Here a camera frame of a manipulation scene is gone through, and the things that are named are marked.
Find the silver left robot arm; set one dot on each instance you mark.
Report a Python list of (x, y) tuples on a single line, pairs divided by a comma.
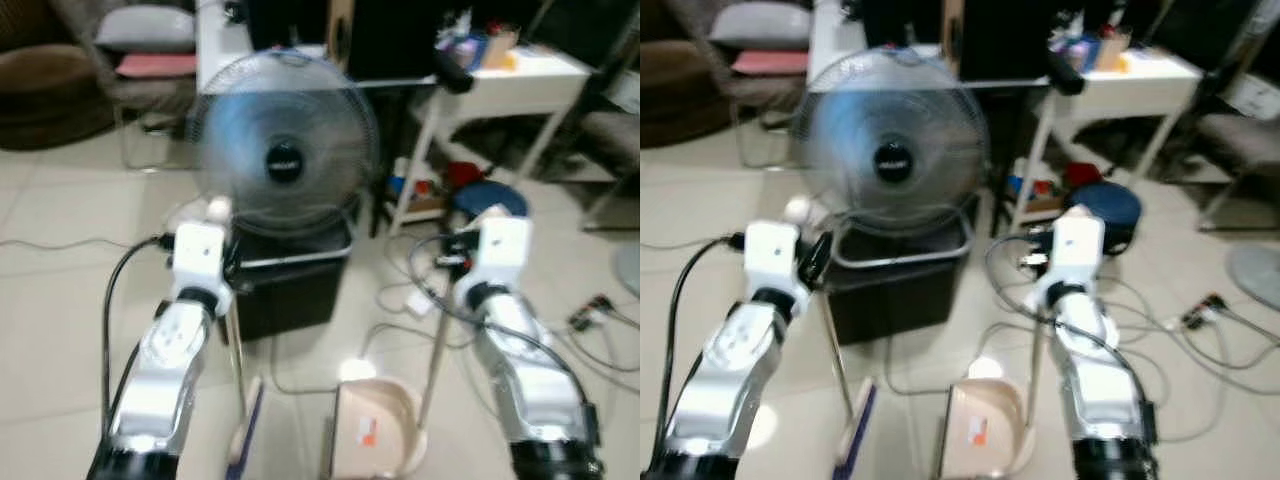
[(725, 370), (165, 370)]

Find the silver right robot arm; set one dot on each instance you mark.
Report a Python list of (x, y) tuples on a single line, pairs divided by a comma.
[(1095, 370), (525, 370)]

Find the dark blue round container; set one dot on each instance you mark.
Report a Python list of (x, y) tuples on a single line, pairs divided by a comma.
[(1105, 210), (490, 197)]

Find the black bin with metal rim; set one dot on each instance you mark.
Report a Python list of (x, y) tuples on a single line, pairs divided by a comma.
[(900, 295), (290, 290)]

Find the red object under table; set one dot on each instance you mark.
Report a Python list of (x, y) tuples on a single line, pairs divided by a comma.
[(1084, 173), (464, 174)]

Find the grey electric fan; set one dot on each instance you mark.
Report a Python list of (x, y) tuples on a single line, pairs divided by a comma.
[(890, 145), (285, 145)]

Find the black power strip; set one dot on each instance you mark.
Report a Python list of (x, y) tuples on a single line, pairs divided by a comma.
[(592, 312), (1204, 310)]

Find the grey round fan base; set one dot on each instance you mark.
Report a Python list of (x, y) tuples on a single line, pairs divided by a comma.
[(1256, 278), (630, 270)]

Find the black cylinder on table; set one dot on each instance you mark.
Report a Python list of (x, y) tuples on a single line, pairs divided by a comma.
[(452, 72), (1066, 72)]

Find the brown upholstered chair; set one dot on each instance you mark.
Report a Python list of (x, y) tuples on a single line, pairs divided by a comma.
[(1240, 140), (612, 140)]

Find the orange box on table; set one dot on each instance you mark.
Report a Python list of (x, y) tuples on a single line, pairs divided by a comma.
[(1114, 50), (500, 50)]

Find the pink flat cushion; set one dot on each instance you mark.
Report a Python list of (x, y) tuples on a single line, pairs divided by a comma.
[(158, 66), (770, 62)]

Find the brown round ottoman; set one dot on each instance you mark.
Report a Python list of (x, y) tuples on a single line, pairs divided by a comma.
[(50, 95), (680, 90)]

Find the black monitor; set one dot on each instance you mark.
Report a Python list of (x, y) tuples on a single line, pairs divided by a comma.
[(340, 40), (920, 40)]

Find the grey seat cushion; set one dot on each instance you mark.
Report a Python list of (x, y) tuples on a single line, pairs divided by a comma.
[(760, 25), (145, 30)]

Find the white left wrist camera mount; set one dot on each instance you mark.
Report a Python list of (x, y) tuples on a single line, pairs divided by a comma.
[(198, 258), (772, 258)]

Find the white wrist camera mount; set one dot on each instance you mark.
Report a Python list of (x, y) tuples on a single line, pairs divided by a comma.
[(1078, 250), (772, 258), (198, 258), (503, 250)]

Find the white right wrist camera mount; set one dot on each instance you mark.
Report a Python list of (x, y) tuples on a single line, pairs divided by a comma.
[(503, 250), (1078, 250)]

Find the metal frame chair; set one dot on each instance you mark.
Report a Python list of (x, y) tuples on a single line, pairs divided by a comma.
[(150, 100), (760, 95)]

